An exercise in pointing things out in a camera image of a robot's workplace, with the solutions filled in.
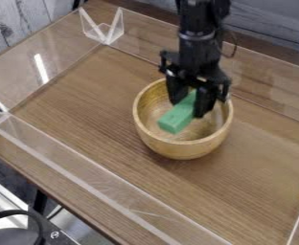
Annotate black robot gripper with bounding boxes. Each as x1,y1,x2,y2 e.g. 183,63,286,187
159,31,231,118

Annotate green rectangular block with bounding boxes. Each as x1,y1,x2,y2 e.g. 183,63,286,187
158,91,195,134

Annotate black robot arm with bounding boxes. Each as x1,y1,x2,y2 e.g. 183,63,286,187
159,0,231,118

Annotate light wooden bowl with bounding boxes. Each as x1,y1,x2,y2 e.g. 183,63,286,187
132,78,234,160

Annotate clear acrylic tray walls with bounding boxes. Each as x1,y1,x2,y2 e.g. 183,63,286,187
0,2,299,245

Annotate black metal bracket with screw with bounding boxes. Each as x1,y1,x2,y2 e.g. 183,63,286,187
28,208,80,245

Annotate black cable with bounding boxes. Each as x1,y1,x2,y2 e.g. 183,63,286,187
0,209,46,245

